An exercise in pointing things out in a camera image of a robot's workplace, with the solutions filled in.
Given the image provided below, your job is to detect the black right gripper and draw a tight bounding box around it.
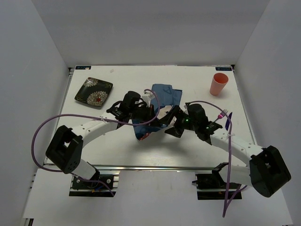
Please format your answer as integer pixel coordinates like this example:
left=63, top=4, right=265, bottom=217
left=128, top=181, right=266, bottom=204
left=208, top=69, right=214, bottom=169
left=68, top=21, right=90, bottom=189
left=158, top=105, right=198, bottom=138

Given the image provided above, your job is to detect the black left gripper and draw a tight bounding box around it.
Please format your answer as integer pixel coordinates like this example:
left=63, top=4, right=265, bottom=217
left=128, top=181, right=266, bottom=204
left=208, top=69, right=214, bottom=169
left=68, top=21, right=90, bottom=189
left=129, top=104, right=161, bottom=127

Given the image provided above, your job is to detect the blue cartoon print cloth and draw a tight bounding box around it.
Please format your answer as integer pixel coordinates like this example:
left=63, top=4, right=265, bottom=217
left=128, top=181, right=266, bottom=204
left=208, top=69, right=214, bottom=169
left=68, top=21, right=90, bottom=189
left=134, top=84, right=182, bottom=140

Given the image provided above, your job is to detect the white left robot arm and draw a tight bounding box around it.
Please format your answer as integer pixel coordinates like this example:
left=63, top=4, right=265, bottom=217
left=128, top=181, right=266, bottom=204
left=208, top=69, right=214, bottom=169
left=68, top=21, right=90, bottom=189
left=46, top=89, right=159, bottom=188

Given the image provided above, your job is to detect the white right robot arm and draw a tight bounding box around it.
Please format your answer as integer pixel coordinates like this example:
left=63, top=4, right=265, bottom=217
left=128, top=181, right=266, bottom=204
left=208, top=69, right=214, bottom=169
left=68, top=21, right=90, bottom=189
left=159, top=104, right=291, bottom=197

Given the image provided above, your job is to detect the black floral square plate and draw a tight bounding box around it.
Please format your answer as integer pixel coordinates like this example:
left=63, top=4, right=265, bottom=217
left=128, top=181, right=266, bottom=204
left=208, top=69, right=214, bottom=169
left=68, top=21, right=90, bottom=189
left=74, top=77, right=113, bottom=107

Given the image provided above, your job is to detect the silver fork pink band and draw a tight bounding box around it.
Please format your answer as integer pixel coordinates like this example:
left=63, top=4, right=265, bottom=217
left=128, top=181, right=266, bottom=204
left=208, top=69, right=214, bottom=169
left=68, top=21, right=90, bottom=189
left=210, top=109, right=228, bottom=125

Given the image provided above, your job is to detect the purple plastic knife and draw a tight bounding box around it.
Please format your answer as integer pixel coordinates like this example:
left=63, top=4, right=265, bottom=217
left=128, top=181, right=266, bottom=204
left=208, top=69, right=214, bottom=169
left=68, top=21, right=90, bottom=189
left=225, top=112, right=233, bottom=130

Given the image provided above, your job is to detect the pink plastic cup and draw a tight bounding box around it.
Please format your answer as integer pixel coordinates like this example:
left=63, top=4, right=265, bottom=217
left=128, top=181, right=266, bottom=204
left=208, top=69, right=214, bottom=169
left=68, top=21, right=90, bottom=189
left=209, top=73, right=229, bottom=96

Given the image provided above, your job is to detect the right blue table label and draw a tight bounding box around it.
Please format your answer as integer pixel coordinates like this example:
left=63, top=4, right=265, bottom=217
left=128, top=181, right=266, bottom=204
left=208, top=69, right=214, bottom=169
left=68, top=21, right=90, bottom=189
left=215, top=67, right=232, bottom=71

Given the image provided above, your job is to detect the blue table label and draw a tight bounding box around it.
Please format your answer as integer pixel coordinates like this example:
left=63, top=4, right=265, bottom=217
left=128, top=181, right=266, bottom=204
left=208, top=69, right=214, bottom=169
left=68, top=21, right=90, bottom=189
left=75, top=65, right=91, bottom=70
left=215, top=67, right=232, bottom=71

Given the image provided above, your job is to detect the left blue table label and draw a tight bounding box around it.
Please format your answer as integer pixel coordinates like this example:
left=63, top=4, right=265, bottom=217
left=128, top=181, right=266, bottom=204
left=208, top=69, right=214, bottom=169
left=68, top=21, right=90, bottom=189
left=75, top=65, right=91, bottom=70

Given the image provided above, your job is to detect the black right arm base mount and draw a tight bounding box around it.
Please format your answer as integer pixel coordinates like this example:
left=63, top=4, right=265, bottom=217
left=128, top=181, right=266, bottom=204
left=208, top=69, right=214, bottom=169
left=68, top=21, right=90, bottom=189
left=192, top=162, right=228, bottom=201

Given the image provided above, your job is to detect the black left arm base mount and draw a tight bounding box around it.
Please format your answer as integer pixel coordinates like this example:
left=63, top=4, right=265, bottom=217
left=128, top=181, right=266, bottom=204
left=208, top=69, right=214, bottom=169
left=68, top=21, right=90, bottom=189
left=69, top=170, right=119, bottom=198

